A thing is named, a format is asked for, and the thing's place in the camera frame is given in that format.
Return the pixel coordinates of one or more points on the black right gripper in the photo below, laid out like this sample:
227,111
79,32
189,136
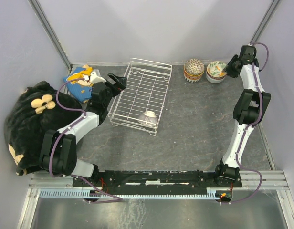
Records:
227,67

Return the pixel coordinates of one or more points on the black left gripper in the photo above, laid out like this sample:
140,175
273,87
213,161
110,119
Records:
118,85

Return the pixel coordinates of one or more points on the white wire dish rack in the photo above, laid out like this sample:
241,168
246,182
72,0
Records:
147,87

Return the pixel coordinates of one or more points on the white bowl orange flower pattern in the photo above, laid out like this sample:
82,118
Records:
215,69

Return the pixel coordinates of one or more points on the white bowl red lattice pattern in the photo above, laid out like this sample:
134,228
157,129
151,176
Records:
210,76

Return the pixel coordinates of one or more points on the plain white ribbed bowl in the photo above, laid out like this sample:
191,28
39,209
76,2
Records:
214,81

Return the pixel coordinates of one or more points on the maroon tile pattern bowl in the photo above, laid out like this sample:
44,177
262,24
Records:
194,66

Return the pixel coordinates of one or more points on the yellow sun pattern bowl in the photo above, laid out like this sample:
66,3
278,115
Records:
193,77

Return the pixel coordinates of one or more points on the white bowl teal leaf pattern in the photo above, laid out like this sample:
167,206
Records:
190,80

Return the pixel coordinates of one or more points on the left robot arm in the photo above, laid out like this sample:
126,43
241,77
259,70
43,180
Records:
58,154

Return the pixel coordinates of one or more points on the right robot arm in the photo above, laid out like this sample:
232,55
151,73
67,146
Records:
248,112

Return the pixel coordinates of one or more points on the grey striped bowl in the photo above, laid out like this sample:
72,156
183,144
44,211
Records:
148,118

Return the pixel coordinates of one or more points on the black plush flower blanket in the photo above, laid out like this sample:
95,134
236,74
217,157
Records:
39,109

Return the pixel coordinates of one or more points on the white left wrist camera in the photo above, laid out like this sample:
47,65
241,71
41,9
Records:
96,78

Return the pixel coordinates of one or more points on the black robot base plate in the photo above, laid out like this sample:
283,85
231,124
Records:
160,182

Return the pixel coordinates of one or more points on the aluminium frame rails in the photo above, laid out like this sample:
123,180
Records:
264,180

